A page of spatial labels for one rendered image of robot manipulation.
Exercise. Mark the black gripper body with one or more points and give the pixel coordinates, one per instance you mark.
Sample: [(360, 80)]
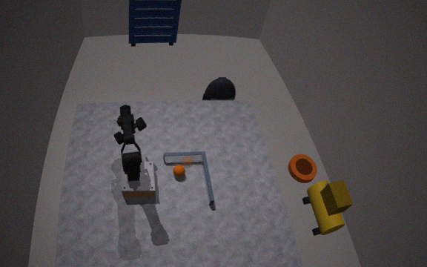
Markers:
[(139, 123)]

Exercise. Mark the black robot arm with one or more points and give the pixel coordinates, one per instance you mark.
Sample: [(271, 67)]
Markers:
[(130, 161)]

